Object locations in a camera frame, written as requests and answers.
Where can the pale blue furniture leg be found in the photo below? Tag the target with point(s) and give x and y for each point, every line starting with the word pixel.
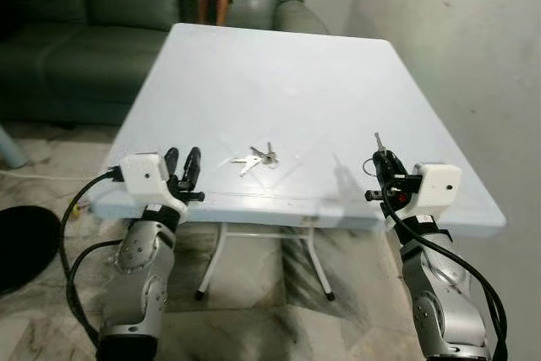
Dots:
pixel 10 148

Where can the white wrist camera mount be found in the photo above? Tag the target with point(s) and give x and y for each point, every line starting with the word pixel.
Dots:
pixel 438 185
pixel 144 173

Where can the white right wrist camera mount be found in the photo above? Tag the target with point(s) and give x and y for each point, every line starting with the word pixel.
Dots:
pixel 438 185

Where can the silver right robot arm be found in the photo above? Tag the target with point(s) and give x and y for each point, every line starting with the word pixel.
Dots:
pixel 444 302

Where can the white folding table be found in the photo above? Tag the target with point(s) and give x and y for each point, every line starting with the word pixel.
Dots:
pixel 296 82

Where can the black round floor object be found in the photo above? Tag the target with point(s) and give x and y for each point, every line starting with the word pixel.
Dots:
pixel 25 247

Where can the dark green leather sofa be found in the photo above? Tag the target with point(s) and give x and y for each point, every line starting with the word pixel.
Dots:
pixel 84 40

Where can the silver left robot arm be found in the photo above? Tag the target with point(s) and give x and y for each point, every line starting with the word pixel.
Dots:
pixel 139 268

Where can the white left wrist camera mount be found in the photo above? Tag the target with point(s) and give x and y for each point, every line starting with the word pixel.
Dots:
pixel 144 173

